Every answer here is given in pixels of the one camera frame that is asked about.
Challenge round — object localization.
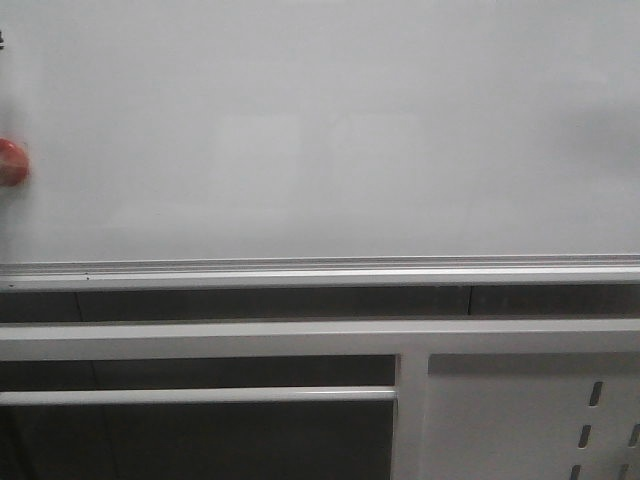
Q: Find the red round magnet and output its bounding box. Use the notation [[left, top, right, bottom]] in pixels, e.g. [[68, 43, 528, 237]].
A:
[[0, 138, 30, 187]]

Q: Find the white whiteboard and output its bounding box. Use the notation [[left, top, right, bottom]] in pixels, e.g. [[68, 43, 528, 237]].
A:
[[1, 1, 639, 291]]

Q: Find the white metal stand frame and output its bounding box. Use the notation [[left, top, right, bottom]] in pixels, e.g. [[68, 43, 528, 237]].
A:
[[1, 319, 639, 479]]

